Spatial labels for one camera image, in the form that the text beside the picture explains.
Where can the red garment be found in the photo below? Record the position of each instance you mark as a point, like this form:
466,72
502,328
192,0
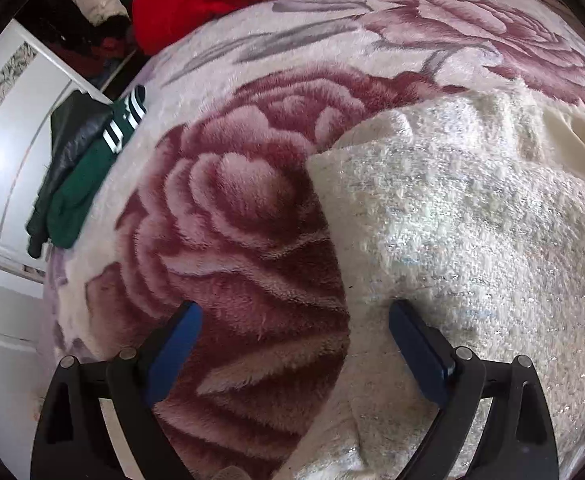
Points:
212,0

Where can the black leather jacket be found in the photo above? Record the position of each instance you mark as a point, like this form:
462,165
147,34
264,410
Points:
65,155

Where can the green striped garment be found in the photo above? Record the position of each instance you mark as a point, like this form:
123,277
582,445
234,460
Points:
90,170

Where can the white wardrobe door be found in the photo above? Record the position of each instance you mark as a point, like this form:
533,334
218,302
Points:
12,160

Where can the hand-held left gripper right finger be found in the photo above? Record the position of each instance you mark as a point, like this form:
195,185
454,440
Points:
415,345

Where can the white fuzzy knit garment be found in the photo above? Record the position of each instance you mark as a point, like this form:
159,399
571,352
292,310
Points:
452,240

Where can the rose print fleece blanket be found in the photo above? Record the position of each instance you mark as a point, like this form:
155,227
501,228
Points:
232,220

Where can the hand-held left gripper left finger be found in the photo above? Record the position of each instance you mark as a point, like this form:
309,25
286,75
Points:
175,347

